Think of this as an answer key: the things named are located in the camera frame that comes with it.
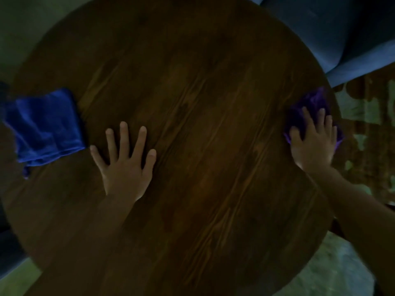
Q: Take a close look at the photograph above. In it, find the blue cleaning cloth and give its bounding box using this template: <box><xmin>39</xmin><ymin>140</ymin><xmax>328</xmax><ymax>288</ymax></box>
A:
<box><xmin>2</xmin><ymin>88</ymin><xmax>87</xmax><ymax>178</ymax></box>

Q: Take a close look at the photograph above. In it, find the person's right forearm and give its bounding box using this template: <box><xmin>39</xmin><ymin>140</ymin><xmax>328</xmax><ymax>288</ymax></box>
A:
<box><xmin>307</xmin><ymin>167</ymin><xmax>395</xmax><ymax>296</ymax></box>

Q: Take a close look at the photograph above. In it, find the person's right hand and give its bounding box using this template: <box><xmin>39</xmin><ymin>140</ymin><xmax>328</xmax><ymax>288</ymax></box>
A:
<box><xmin>289</xmin><ymin>106</ymin><xmax>338</xmax><ymax>173</ymax></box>

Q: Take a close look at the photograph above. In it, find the person's left hand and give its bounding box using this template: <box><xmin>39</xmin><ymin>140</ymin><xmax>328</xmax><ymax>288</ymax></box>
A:
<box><xmin>89</xmin><ymin>121</ymin><xmax>157</xmax><ymax>203</ymax></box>

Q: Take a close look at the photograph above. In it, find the blue upholstered sofa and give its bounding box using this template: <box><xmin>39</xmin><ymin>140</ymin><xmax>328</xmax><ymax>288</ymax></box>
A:
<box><xmin>242</xmin><ymin>0</ymin><xmax>395</xmax><ymax>88</ymax></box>

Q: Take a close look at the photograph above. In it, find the person's left forearm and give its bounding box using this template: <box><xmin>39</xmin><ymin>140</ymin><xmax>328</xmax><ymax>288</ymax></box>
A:
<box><xmin>23</xmin><ymin>194</ymin><xmax>137</xmax><ymax>296</ymax></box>

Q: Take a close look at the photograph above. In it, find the brown patterned rug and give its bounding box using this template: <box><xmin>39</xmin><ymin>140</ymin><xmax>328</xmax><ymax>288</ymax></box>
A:
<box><xmin>331</xmin><ymin>63</ymin><xmax>395</xmax><ymax>204</ymax></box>

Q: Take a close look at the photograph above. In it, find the purple cleaning cloth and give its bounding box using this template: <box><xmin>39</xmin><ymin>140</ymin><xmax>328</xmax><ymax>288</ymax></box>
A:
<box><xmin>283</xmin><ymin>87</ymin><xmax>344</xmax><ymax>148</ymax></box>

